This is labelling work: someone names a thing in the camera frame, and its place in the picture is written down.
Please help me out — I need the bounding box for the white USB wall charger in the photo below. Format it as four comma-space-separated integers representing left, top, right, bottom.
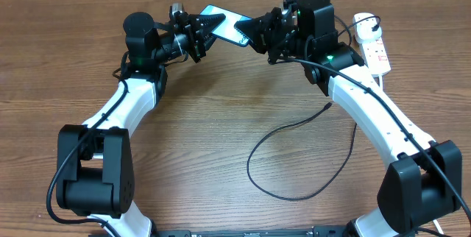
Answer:
353, 13, 382, 43

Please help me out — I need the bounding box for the black USB charging cable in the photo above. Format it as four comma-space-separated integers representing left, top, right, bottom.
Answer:
246, 102, 358, 202

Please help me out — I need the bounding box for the Samsung Galaxy smartphone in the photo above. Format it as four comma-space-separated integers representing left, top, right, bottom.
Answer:
200, 4, 250, 47

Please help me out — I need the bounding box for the white power strip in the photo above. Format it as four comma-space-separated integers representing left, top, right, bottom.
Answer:
356, 37, 391, 77

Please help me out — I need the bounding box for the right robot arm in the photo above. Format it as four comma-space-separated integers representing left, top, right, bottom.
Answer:
235, 0, 470, 236

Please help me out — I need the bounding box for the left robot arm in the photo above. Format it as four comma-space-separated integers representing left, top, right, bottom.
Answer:
46, 3, 226, 236

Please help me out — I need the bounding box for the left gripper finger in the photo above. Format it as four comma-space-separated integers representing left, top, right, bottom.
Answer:
188, 13, 226, 38
202, 34, 217, 51

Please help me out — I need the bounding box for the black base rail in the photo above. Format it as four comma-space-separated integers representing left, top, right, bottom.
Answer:
150, 225, 354, 237

